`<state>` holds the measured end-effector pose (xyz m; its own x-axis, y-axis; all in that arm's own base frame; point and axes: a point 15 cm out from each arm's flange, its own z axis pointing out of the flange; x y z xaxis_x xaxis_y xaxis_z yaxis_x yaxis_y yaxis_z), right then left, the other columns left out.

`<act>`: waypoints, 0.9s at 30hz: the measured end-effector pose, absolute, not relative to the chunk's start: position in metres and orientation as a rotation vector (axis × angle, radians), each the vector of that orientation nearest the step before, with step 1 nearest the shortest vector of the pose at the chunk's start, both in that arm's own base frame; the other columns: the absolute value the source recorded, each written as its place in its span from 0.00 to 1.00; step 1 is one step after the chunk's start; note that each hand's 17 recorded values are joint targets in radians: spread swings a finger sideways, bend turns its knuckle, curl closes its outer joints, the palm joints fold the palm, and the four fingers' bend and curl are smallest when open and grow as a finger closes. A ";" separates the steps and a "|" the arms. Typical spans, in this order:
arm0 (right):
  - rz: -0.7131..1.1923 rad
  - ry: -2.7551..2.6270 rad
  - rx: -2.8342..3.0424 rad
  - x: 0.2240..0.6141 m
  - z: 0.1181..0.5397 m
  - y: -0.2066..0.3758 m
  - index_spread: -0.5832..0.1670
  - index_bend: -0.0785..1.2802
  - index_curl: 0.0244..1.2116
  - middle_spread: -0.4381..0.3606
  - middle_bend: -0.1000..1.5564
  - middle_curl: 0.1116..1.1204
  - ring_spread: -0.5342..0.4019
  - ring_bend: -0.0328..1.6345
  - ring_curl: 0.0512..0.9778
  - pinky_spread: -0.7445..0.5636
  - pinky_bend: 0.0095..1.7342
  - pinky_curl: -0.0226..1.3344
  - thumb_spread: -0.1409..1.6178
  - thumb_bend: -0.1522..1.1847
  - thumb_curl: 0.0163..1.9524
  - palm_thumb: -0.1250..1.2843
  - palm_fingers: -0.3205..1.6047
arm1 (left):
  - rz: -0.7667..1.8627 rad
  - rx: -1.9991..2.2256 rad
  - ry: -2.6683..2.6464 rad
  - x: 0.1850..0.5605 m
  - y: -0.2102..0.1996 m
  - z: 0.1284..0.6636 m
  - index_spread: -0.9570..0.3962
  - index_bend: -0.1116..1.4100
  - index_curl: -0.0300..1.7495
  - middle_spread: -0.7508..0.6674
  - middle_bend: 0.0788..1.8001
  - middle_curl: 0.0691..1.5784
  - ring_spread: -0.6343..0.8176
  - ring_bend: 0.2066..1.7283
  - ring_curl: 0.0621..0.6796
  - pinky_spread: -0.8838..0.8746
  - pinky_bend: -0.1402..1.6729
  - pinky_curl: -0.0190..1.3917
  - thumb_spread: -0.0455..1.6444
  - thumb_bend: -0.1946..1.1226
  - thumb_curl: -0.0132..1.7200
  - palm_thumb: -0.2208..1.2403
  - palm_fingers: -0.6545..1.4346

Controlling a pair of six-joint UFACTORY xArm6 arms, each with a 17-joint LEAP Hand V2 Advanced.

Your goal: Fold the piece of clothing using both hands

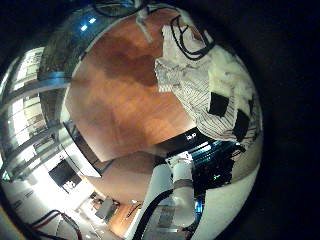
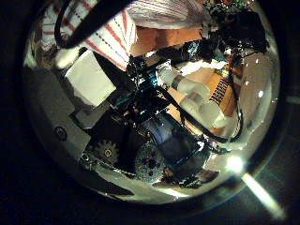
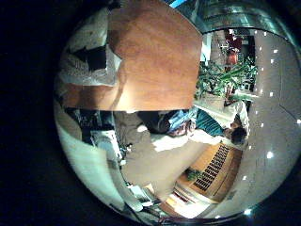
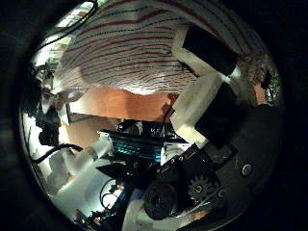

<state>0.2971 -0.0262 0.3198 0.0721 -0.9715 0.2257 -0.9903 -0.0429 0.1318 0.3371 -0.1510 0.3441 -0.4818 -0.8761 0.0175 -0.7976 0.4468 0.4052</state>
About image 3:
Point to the white striped piece of clothing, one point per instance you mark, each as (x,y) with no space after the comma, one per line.
(109,67)

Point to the person in red top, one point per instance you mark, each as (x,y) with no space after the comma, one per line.
(232,50)

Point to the person in teal shirt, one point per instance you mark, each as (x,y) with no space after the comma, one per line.
(208,124)

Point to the wooden cabinet with vent slots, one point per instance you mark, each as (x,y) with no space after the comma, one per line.
(216,169)

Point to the person in blue top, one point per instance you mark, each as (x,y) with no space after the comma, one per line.
(178,121)

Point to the small green potted plant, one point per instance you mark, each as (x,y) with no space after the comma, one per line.
(192,174)

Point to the green potted plants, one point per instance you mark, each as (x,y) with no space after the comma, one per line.
(222,78)

